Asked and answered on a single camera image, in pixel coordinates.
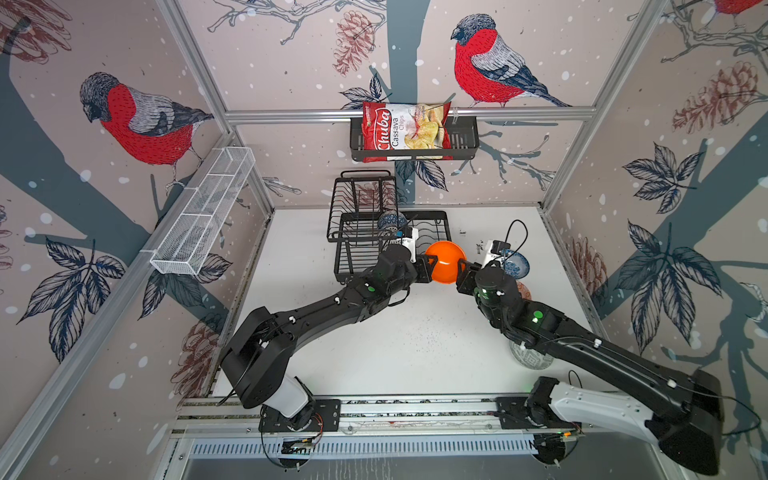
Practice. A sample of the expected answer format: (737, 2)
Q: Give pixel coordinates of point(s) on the red cassava chips bag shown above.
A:
(390, 127)

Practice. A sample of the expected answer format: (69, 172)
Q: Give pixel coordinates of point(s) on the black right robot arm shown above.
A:
(681, 413)

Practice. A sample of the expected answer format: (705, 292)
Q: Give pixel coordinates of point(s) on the black wire dish rack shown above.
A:
(358, 198)

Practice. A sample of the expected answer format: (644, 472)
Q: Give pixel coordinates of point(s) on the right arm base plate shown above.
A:
(517, 412)

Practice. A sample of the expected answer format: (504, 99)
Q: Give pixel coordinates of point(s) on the blue floral ceramic bowl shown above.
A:
(516, 265)

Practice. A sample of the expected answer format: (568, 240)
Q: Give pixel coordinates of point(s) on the white wire wall basket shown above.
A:
(190, 239)

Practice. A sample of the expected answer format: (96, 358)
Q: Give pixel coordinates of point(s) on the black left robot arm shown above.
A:
(256, 357)

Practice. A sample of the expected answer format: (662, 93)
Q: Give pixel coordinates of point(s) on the orange plastic bowl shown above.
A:
(446, 268)

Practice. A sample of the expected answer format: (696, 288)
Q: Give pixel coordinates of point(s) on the red and blue patterned bowl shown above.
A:
(524, 291)

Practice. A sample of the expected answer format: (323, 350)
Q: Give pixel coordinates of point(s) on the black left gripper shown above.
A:
(425, 273)

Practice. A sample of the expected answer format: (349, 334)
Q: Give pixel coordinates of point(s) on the aluminium mounting rail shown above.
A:
(414, 415)

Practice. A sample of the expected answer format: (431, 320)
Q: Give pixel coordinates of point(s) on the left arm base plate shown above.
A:
(319, 415)

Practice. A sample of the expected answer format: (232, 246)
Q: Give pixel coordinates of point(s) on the grey green patterned bowl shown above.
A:
(530, 358)

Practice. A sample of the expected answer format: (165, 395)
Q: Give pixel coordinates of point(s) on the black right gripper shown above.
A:
(468, 276)

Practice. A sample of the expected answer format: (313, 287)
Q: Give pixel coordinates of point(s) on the dark blue patterned bowl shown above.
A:
(390, 222)

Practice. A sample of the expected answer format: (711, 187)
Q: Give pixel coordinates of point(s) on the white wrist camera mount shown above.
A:
(496, 251)

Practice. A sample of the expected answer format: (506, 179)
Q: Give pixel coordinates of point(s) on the black wall shelf basket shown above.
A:
(461, 132)

